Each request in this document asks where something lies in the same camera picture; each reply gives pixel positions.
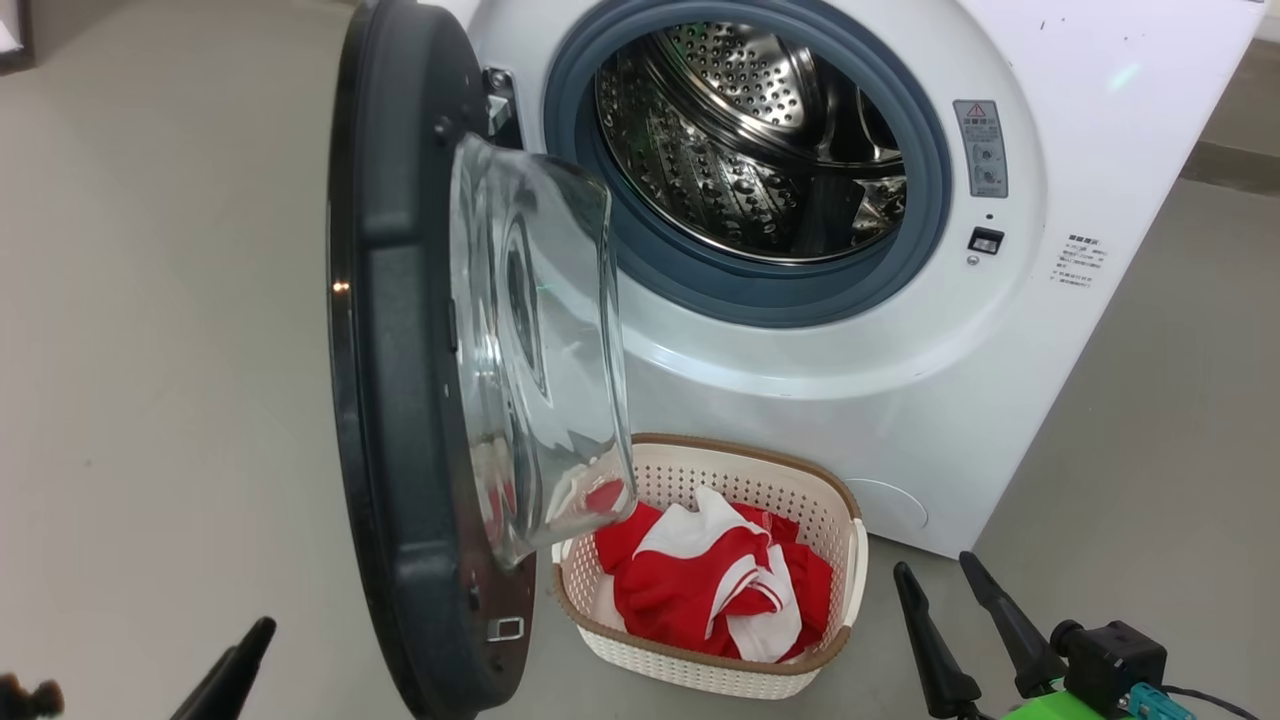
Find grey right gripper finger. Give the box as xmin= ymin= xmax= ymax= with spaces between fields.
xmin=893 ymin=561 xmax=983 ymax=720
xmin=960 ymin=551 xmax=1069 ymax=699

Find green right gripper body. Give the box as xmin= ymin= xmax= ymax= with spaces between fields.
xmin=1000 ymin=680 xmax=1136 ymax=720

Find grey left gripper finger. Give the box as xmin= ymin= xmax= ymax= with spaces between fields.
xmin=168 ymin=616 xmax=278 ymax=720

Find red white sports shirt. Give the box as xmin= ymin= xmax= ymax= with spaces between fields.
xmin=595 ymin=487 xmax=801 ymax=601

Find red sports shorts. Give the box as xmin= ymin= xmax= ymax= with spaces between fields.
xmin=612 ymin=530 xmax=833 ymax=663

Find dark round washing machine door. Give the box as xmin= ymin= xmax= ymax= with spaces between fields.
xmin=327 ymin=0 xmax=638 ymax=720

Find white front-load washing machine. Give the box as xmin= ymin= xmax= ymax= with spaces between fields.
xmin=420 ymin=0 xmax=1269 ymax=559

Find cream perforated laundry basket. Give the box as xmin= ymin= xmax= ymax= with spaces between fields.
xmin=552 ymin=433 xmax=869 ymax=701

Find grey rubber door gasket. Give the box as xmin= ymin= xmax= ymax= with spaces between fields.
xmin=543 ymin=0 xmax=953 ymax=329

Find round white filter cover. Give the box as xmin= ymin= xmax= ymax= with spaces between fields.
xmin=840 ymin=478 xmax=929 ymax=536

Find grey warning pictogram sticker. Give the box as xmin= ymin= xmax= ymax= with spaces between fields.
xmin=952 ymin=99 xmax=1009 ymax=199

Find steel perforated washer drum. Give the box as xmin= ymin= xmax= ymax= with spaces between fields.
xmin=595 ymin=20 xmax=909 ymax=266

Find teal cable connector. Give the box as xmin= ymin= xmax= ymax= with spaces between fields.
xmin=1128 ymin=683 xmax=1196 ymax=720

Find thin black camera cable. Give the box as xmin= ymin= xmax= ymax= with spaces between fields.
xmin=1165 ymin=685 xmax=1261 ymax=720

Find metal door hinge bracket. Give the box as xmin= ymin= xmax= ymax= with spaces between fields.
xmin=483 ymin=68 xmax=521 ymax=141

